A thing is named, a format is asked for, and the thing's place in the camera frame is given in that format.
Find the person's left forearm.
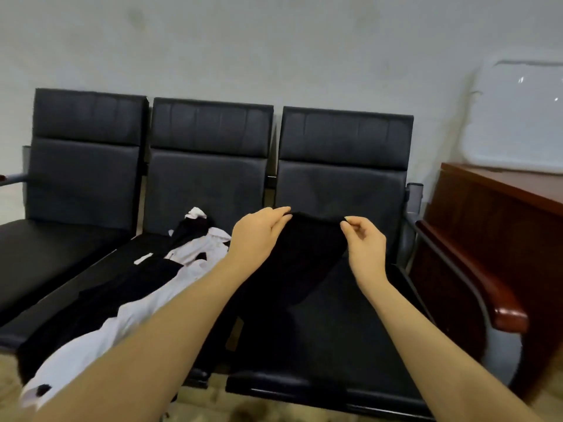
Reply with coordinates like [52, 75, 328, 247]
[30, 259, 252, 422]

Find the person's right forearm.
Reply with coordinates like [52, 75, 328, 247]
[359, 278, 547, 422]

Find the person's right hand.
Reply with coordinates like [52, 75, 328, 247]
[340, 215, 389, 294]

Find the pile of clothes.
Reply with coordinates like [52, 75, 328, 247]
[16, 205, 235, 411]

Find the brown wooden desk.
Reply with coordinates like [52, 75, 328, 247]
[409, 162, 563, 403]

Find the white plastic tray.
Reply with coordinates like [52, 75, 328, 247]
[459, 55, 563, 176]

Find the black garment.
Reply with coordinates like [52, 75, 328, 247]
[230, 212, 355, 317]

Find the person's left hand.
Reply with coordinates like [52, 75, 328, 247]
[225, 205, 293, 274]

